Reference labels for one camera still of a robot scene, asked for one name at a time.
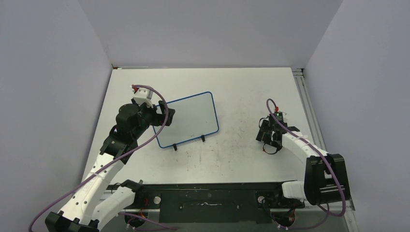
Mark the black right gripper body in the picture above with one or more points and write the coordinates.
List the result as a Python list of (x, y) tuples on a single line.
[(265, 134)]

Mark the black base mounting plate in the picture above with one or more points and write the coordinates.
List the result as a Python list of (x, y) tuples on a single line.
[(245, 202)]

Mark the aluminium right side rail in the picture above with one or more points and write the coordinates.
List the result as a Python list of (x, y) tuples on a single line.
[(314, 127)]

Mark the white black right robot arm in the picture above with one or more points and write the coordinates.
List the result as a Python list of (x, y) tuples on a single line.
[(325, 179)]

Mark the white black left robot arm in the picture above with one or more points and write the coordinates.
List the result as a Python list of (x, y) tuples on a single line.
[(84, 212)]

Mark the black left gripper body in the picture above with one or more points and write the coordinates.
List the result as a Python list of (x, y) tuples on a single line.
[(148, 116)]

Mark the blue-framed whiteboard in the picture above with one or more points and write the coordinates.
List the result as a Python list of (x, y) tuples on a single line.
[(195, 115)]

